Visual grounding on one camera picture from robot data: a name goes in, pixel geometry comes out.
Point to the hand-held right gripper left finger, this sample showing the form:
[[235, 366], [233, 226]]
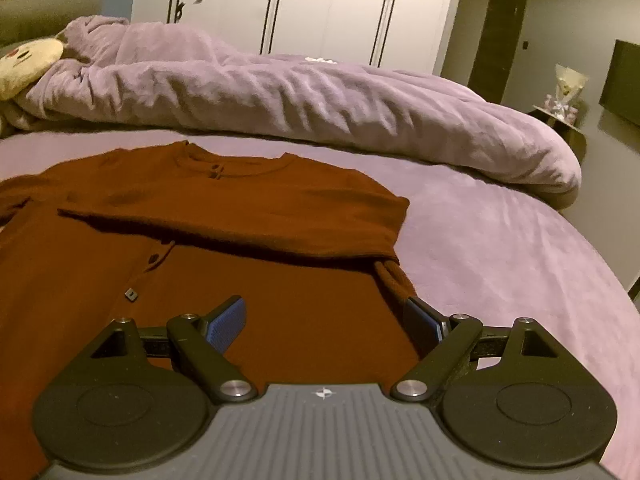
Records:
[[229, 324]]

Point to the white wardrobe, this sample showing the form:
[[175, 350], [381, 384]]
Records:
[[320, 5]]

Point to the cream face plush cushion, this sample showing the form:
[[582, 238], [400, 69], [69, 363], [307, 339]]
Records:
[[22, 65]]

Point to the brown button cardigan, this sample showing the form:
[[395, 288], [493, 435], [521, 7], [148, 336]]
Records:
[[260, 210]]

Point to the wrapped flower bouquet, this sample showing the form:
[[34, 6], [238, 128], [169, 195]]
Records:
[[567, 87]]

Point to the black wall television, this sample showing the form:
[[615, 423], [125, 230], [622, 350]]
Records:
[[622, 82]]

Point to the small side table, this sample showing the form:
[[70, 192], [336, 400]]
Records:
[[565, 127]]

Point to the grey upholstered headboard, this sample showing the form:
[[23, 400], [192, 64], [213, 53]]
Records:
[[45, 15]]

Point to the dark door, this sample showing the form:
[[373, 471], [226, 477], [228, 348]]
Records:
[[499, 45]]

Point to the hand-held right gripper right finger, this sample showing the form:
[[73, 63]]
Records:
[[424, 326]]

